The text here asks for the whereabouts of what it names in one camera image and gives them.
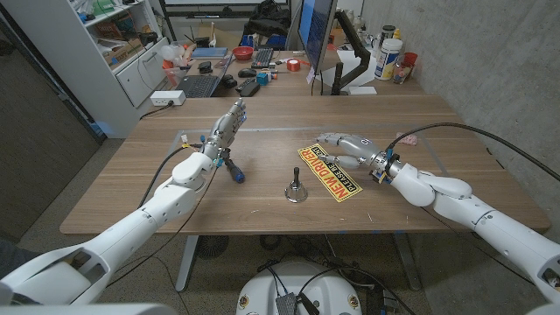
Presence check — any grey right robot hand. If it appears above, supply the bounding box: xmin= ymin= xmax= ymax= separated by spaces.
xmin=315 ymin=132 xmax=403 ymax=180

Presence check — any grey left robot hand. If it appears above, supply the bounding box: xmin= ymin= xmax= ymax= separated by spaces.
xmin=201 ymin=98 xmax=248 ymax=161

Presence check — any yellow new driver bumper sticker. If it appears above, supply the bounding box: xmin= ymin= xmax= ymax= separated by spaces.
xmin=297 ymin=143 xmax=364 ymax=204

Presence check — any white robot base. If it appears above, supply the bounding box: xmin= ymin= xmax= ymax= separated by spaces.
xmin=235 ymin=261 xmax=363 ymax=315

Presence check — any small pink packet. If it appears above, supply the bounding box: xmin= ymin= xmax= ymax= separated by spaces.
xmin=395 ymin=132 xmax=419 ymax=147

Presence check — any black oblong case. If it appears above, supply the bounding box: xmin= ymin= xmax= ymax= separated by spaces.
xmin=239 ymin=80 xmax=262 ymax=98

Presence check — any open black laptop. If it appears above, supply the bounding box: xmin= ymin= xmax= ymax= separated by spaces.
xmin=176 ymin=52 xmax=235 ymax=99

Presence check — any white power strip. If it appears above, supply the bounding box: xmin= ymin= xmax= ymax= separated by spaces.
xmin=150 ymin=89 xmax=187 ymax=108

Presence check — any wooden office desk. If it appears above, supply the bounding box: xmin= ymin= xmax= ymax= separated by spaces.
xmin=174 ymin=49 xmax=428 ymax=98

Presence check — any blue book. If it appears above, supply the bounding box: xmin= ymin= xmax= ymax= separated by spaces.
xmin=191 ymin=46 xmax=229 ymax=60

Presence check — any red bowl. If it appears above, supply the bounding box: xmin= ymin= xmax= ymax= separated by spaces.
xmin=231 ymin=45 xmax=256 ymax=61

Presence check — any black keyboard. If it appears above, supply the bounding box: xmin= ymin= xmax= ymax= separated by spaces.
xmin=250 ymin=47 xmax=276 ymax=70

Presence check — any glass jar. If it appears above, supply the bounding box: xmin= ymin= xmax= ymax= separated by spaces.
xmin=392 ymin=60 xmax=415 ymax=85

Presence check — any white paper sheet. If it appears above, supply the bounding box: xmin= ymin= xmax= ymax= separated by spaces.
xmin=336 ymin=48 xmax=380 ymax=87

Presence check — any white wipes canister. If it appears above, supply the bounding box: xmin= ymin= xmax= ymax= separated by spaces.
xmin=374 ymin=38 xmax=404 ymax=81

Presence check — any black round floor fan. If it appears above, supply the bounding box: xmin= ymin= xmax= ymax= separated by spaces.
xmin=195 ymin=234 xmax=230 ymax=260

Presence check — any black backpack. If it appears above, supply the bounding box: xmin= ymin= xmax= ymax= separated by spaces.
xmin=242 ymin=0 xmax=292 ymax=39

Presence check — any grey table leg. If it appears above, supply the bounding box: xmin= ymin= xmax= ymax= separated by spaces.
xmin=174 ymin=234 xmax=200 ymax=293
xmin=391 ymin=231 xmax=424 ymax=292

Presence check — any computer monitor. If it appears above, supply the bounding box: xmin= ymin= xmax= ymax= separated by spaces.
xmin=297 ymin=0 xmax=339 ymax=74

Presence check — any white shelf cabinet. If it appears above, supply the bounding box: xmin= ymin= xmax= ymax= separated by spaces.
xmin=0 ymin=0 xmax=172 ymax=139

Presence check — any blue black handled screwdriver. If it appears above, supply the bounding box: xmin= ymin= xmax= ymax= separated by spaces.
xmin=220 ymin=148 xmax=246 ymax=184

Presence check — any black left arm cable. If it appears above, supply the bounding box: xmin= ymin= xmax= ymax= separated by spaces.
xmin=138 ymin=143 xmax=205 ymax=209

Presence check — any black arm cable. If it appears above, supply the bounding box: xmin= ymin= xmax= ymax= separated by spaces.
xmin=384 ymin=122 xmax=560 ymax=183
xmin=138 ymin=143 xmax=205 ymax=209

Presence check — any silver handbell black handle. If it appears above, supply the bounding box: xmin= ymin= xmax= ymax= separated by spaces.
xmin=284 ymin=166 xmax=309 ymax=204

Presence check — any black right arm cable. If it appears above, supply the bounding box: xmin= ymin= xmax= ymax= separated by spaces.
xmin=384 ymin=122 xmax=560 ymax=183

